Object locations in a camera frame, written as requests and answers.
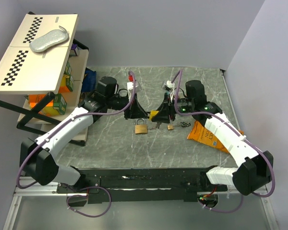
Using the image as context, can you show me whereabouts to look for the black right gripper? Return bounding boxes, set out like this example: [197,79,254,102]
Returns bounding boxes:
[150,92,193,124]

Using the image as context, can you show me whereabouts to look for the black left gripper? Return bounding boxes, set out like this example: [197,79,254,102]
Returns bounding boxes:
[107,92,149,120]

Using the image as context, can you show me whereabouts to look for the yellow padlock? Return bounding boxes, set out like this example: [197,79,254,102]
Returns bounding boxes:
[148,110,159,121]

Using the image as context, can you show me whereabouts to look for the small brass padlock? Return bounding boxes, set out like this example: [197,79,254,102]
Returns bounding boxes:
[168,124,174,130]

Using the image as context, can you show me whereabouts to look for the large brass padlock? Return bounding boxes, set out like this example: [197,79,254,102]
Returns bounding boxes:
[134,118,148,135]

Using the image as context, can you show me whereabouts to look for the yellow padlock keys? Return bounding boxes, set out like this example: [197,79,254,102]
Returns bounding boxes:
[154,122,161,129]

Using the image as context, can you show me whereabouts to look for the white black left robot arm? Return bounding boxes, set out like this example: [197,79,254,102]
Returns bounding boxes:
[16,71,147,193]

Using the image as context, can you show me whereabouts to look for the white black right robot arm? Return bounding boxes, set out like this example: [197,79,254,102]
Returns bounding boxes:
[150,80,274,196]

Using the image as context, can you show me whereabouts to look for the orange honey dijon chip bag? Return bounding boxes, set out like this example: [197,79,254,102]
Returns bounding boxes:
[187,121,229,153]

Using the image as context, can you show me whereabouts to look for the blue snack bag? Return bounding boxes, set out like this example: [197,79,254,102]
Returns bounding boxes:
[81,68,96,92]

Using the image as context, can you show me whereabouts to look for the green orange juice carton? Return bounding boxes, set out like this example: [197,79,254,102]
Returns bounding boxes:
[58,75,74,93]

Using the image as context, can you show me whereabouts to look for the green yellow tea box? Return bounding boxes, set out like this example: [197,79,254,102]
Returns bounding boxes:
[39,93,67,116]

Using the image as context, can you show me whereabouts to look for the green tea box upper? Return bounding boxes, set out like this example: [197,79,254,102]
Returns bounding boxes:
[64,61,72,75]

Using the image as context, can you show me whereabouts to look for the purple white small box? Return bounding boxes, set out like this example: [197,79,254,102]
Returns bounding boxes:
[69,44,79,57]

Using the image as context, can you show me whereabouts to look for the silver glitter pouch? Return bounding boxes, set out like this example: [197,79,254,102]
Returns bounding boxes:
[29,26,69,53]

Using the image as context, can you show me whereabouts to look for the checkerboard calibration board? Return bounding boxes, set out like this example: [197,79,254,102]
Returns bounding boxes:
[0,14,79,95]

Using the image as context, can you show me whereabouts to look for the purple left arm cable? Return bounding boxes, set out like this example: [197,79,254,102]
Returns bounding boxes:
[16,70,138,219]

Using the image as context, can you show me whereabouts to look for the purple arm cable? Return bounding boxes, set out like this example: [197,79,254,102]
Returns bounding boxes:
[170,69,276,214]
[16,70,138,219]

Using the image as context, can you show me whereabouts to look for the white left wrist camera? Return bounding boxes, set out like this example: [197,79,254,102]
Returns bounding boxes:
[127,71,142,97]

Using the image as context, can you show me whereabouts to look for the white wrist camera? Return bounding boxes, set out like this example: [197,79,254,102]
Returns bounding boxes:
[162,80,175,92]
[127,71,142,97]

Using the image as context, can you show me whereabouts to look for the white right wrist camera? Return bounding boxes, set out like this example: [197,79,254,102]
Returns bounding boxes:
[162,80,175,92]

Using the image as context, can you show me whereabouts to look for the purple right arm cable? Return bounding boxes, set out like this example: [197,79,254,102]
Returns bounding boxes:
[170,69,276,214]

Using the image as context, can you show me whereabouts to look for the black frame beige shelf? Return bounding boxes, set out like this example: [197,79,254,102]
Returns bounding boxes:
[0,12,89,135]

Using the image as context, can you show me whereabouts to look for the aluminium rail frame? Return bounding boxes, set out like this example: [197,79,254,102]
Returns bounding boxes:
[2,69,279,230]

